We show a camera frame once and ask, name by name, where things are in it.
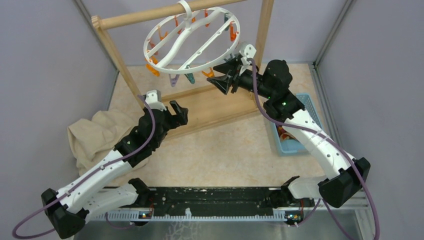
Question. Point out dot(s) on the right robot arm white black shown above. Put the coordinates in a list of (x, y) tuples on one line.
[(344, 175)]

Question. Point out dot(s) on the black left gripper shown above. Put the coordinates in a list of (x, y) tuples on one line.
[(175, 120)]

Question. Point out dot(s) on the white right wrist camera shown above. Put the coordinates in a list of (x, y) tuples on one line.
[(246, 51)]

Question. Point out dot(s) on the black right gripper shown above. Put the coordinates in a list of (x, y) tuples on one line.
[(233, 67)]

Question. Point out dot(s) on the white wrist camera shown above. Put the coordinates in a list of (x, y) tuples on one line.
[(153, 99), (246, 51)]

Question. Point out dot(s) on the light blue plastic basket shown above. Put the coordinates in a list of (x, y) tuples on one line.
[(290, 146)]

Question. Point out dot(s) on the wooden hanger stand frame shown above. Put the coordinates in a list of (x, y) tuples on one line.
[(207, 107)]

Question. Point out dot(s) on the orange clothes clip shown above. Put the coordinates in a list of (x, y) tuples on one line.
[(232, 32), (209, 74), (149, 66)]

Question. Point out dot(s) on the purple clothes clip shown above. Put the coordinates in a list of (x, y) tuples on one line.
[(173, 79)]

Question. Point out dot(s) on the teal clothes clip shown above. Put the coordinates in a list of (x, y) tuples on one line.
[(190, 77)]

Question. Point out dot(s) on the orange right clothes clip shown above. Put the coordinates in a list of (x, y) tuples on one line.
[(232, 32)]

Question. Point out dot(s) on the orange front clothes clip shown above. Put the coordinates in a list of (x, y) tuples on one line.
[(209, 74)]

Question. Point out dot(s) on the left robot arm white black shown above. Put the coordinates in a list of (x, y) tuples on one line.
[(72, 206)]

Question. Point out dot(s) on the purple red striped sock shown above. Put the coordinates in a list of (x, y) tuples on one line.
[(283, 134)]

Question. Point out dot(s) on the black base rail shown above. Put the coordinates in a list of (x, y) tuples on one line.
[(217, 204)]

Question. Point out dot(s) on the white round clip hanger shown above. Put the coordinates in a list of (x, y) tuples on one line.
[(194, 40)]

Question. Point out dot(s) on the beige crumpled cloth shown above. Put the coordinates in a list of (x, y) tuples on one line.
[(90, 140)]

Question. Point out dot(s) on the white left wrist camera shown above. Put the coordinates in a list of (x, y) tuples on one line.
[(153, 99)]

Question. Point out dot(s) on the orange left clothes clip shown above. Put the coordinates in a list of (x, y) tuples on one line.
[(149, 66)]

